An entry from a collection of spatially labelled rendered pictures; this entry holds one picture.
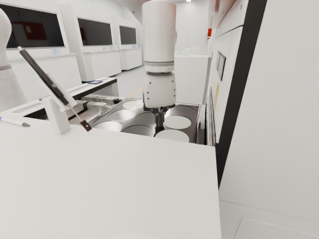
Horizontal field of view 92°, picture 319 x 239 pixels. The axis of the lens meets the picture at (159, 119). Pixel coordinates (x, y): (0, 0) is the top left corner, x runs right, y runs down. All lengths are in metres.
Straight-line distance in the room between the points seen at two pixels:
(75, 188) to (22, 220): 0.06
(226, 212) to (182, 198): 0.24
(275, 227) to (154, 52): 0.50
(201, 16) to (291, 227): 8.25
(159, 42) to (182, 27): 8.07
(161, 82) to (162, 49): 0.09
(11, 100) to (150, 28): 0.70
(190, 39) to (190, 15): 0.97
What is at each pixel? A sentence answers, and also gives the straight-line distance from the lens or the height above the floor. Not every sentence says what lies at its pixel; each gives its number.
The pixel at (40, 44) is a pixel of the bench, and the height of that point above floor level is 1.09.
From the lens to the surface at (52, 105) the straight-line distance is 0.39.
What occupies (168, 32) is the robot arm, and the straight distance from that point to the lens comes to 0.42.
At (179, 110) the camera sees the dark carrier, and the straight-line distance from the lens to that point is 0.64.
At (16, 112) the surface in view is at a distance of 0.66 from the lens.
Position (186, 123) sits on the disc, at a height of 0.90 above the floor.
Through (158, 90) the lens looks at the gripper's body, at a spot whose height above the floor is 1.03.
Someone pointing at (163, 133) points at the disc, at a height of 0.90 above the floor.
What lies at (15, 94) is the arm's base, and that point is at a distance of 0.93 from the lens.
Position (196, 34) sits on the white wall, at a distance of 8.40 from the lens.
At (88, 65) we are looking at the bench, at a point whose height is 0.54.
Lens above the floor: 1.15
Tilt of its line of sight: 27 degrees down
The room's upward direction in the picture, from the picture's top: straight up
